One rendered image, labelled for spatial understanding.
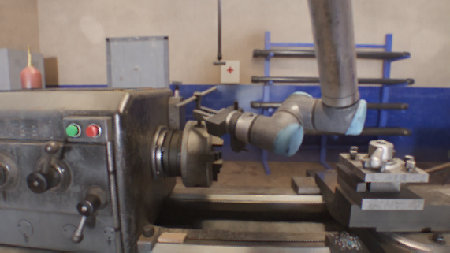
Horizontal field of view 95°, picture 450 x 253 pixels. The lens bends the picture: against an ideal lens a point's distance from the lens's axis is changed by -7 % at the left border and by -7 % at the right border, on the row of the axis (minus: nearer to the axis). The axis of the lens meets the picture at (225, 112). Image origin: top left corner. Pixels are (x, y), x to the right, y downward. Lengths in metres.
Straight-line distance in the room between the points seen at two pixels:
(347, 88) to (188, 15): 3.66
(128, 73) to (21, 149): 3.49
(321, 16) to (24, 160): 0.85
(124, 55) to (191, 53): 1.16
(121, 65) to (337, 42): 3.97
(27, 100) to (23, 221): 0.37
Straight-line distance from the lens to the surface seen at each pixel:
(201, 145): 0.75
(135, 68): 4.16
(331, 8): 0.51
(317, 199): 1.15
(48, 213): 0.88
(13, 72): 4.14
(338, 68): 0.55
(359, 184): 0.73
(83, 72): 4.70
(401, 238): 0.82
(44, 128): 0.78
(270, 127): 0.59
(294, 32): 4.04
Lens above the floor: 1.36
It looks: 7 degrees down
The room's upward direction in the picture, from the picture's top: straight up
